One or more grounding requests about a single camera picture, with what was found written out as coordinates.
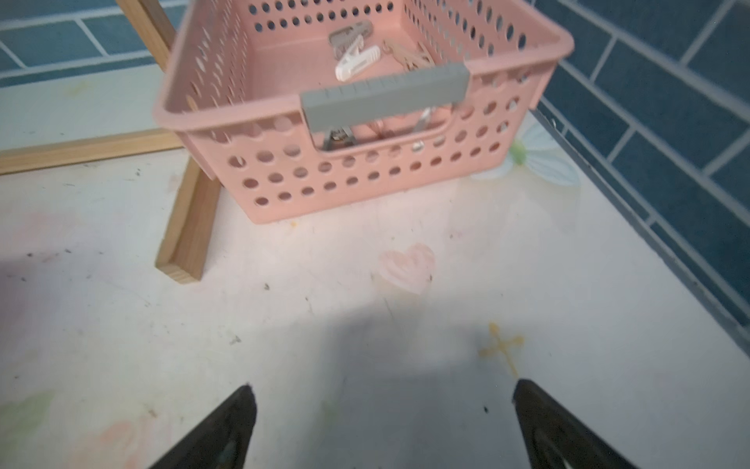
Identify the pink plastic basket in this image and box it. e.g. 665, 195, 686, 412
154, 1, 574, 224

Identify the grey basket handle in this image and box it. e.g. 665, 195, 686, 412
301, 63, 471, 132

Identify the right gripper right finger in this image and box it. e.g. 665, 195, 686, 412
513, 379, 635, 469

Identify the white flower by wall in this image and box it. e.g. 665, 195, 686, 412
471, 115, 580, 188

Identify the white clothespin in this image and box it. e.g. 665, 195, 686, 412
335, 45, 382, 82

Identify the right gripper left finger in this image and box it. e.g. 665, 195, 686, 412
152, 384, 258, 469

